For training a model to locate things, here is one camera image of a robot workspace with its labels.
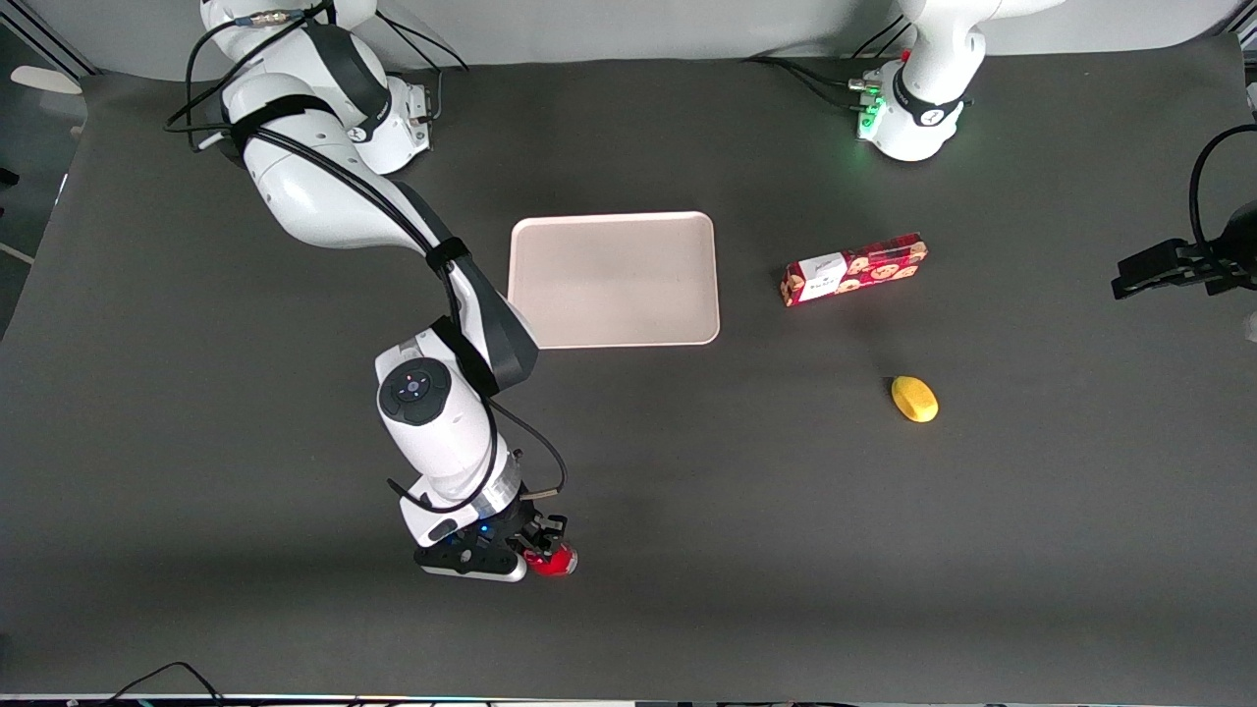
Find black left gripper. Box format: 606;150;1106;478
1112;201;1257;300

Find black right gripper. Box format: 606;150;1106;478
454;509;571;563

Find red coke bottle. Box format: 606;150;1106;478
523;543;578;578

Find beige rectangular plastic tray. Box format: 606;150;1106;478
508;211;722;351

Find dark grey table mat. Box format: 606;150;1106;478
0;34;1257;704

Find yellow lemon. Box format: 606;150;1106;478
891;375;940;424

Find red cookie box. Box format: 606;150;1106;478
781;232;930;308

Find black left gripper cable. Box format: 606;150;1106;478
1189;125;1257;258

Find black cable at table edge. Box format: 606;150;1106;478
103;662;227;707

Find black left arm base cables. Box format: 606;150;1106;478
744;15;919;114

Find black arm base cables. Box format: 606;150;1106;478
744;15;919;114
378;15;474;125

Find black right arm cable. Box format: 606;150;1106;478
165;0;569;515

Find black right arm base cables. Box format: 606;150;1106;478
378;15;474;125

